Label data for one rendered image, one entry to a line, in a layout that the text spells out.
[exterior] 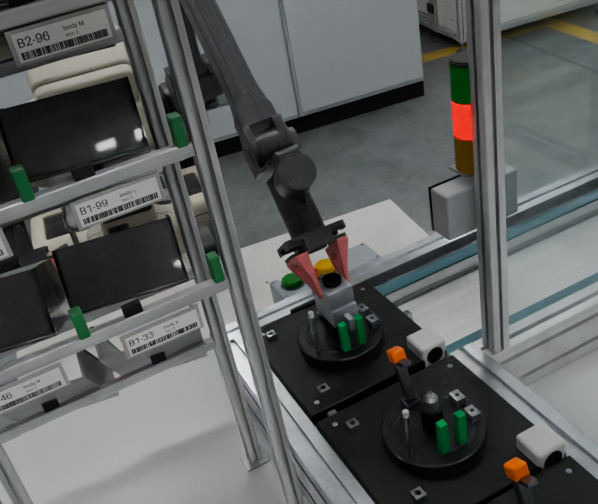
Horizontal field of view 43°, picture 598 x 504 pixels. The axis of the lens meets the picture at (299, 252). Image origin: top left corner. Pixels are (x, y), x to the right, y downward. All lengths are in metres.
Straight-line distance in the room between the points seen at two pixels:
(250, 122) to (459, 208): 0.35
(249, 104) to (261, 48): 3.01
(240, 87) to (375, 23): 3.24
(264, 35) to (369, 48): 0.63
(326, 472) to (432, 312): 0.42
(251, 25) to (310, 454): 3.30
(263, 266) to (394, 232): 0.30
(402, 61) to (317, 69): 0.53
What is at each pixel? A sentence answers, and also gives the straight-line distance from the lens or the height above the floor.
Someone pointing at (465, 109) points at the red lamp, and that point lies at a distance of 1.01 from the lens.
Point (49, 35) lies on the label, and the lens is 0.69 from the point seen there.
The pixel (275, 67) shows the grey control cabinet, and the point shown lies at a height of 0.43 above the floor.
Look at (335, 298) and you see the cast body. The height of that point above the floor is 1.08.
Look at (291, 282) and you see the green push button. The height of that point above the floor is 0.97.
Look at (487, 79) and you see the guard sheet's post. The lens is 0.98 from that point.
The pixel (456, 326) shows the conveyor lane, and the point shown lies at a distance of 1.33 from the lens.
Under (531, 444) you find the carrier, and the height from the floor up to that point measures 0.99.
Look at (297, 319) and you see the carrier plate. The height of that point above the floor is 0.97.
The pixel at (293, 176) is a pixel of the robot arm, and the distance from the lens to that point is 1.10.
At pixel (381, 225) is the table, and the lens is 1.74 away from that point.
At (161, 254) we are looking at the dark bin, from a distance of 0.84.
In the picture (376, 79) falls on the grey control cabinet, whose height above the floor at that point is 0.20.
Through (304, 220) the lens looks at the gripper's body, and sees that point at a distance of 1.16.
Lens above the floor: 1.75
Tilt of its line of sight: 32 degrees down
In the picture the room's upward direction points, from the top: 11 degrees counter-clockwise
